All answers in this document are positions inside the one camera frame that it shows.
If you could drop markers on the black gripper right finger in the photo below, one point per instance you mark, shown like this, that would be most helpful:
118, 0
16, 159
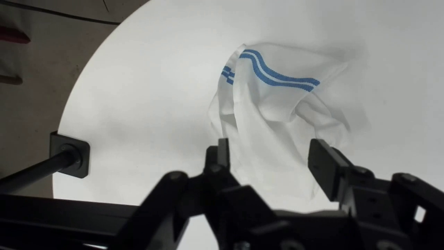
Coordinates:
332, 170

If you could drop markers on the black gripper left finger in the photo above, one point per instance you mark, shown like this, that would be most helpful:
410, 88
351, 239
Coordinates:
217, 167

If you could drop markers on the white towel with blue stripes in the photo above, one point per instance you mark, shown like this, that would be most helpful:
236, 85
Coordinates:
270, 106

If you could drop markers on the black pole clamp base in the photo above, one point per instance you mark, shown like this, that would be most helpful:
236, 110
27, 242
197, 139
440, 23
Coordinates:
75, 153

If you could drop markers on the black camera stand pole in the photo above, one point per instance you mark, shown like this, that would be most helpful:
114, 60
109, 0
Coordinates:
36, 171

